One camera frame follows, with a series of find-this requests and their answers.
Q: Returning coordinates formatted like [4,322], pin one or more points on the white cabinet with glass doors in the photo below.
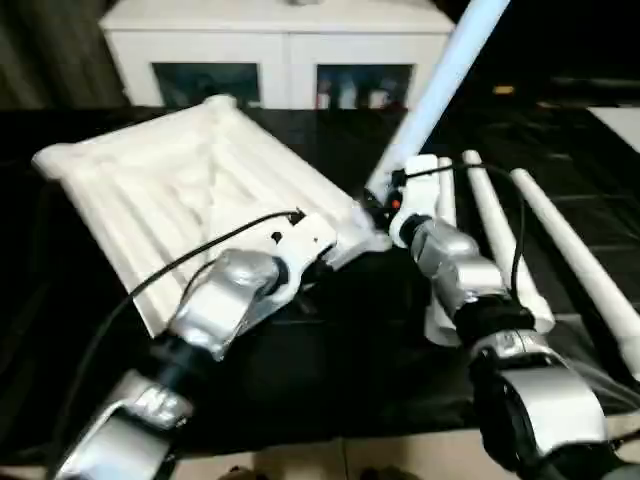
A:
[285,45]

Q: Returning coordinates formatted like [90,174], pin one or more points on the small yellow label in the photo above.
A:
[504,90]

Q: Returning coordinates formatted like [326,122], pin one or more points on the white flat board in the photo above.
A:
[620,125]

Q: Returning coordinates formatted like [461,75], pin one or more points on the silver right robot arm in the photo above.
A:
[475,280]

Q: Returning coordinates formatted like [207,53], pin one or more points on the black cabinet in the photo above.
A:
[550,40]

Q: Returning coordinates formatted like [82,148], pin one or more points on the black table mat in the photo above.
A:
[350,375]

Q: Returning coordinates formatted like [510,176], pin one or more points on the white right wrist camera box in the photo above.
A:
[420,190]

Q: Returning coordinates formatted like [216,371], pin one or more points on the white plastic table top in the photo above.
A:
[150,200]

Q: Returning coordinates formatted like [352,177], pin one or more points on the grey curtain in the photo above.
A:
[50,50]

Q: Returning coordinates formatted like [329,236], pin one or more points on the white plastic table leg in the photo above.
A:
[565,240]
[435,90]
[492,215]
[445,190]

